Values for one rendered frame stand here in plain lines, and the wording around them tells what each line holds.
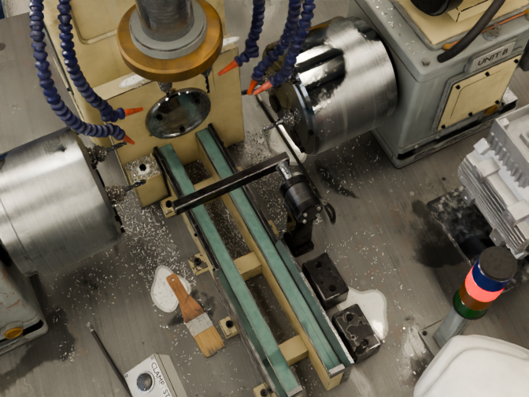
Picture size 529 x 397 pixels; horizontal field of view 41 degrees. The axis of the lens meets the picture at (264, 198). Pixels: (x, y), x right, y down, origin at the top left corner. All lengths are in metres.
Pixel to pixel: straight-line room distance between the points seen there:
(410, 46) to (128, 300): 0.79
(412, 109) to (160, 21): 0.60
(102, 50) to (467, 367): 1.00
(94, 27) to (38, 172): 0.31
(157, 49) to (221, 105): 0.42
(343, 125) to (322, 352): 0.45
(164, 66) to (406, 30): 0.53
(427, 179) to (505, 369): 0.99
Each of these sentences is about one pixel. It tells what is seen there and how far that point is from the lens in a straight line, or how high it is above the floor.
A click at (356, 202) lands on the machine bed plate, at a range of 1.67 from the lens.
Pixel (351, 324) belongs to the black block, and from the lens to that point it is 1.49.
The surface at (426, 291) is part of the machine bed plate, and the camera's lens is 1.60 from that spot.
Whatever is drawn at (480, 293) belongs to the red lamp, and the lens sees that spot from 1.24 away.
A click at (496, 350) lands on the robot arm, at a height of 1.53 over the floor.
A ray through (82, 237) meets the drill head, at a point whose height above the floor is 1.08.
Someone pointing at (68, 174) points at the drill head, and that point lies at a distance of 1.33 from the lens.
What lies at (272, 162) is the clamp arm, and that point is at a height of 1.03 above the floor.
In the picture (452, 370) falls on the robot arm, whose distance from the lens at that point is 0.79.
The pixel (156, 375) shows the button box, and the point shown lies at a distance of 1.25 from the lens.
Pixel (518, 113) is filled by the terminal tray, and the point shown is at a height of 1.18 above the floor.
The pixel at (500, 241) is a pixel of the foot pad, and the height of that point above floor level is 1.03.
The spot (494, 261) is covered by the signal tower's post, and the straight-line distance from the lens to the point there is 1.19.
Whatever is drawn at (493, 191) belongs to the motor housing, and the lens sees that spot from 1.39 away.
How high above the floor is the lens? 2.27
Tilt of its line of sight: 62 degrees down
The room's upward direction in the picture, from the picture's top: 2 degrees counter-clockwise
